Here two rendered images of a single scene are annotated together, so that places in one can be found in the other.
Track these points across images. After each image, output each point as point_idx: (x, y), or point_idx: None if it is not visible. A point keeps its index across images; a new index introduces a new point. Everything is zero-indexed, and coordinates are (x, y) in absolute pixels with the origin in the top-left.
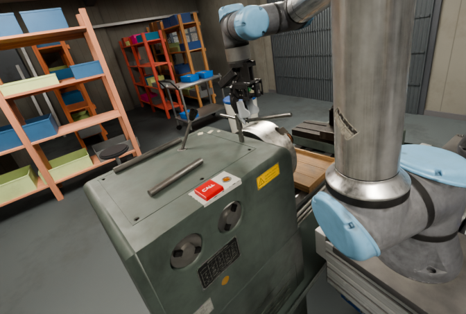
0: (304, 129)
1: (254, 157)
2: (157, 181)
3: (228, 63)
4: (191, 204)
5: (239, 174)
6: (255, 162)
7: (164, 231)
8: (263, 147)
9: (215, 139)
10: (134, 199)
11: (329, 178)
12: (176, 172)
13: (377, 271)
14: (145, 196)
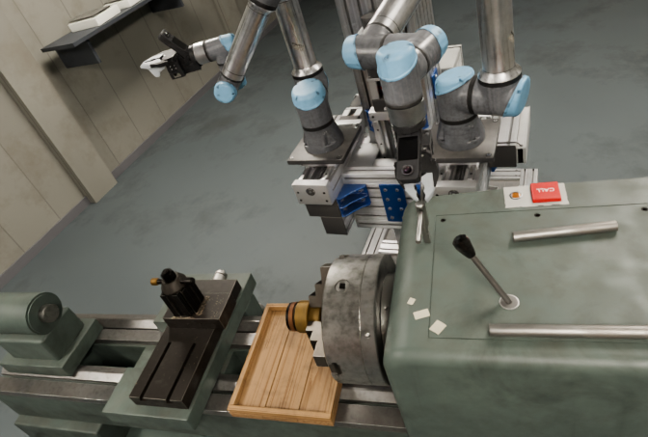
0: (186, 371)
1: (455, 204)
2: (594, 251)
3: (419, 122)
4: (574, 190)
5: (497, 193)
6: (466, 197)
7: (618, 179)
8: (429, 210)
9: (444, 280)
10: (641, 238)
11: (515, 74)
12: (562, 228)
13: (492, 140)
14: (623, 234)
